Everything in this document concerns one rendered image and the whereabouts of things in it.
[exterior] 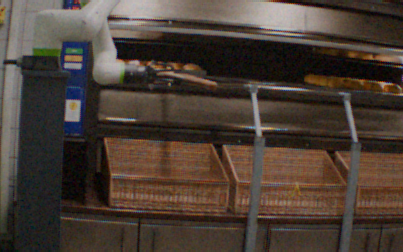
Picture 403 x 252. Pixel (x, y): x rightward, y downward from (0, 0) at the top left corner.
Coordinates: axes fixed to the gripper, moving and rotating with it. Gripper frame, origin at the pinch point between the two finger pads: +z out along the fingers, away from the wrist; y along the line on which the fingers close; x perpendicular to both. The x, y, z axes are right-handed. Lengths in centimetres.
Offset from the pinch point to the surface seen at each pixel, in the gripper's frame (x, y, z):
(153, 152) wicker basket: -51, 40, -4
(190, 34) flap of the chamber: -42.8, -19.9, 8.8
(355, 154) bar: 4, 29, 84
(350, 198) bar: 5, 51, 84
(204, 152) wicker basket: -52, 38, 22
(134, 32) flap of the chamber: -46, -19, -19
